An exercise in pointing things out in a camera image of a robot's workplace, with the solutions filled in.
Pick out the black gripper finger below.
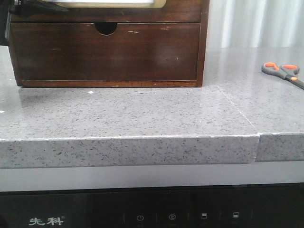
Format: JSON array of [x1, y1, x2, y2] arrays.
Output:
[[9, 0, 69, 12]]

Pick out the wooden drawer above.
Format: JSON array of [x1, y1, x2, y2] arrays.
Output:
[[11, 0, 209, 22], [10, 23, 200, 80]]

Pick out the orange grey scissors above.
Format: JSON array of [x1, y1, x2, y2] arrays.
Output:
[[261, 62, 304, 89]]

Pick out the dark wooden drawer cabinet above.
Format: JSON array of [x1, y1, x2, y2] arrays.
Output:
[[0, 0, 209, 87]]

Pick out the white corrugated backsplash panel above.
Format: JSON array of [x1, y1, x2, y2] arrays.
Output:
[[207, 0, 304, 50]]

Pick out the black appliance control panel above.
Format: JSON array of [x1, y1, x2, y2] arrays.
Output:
[[0, 183, 304, 228]]

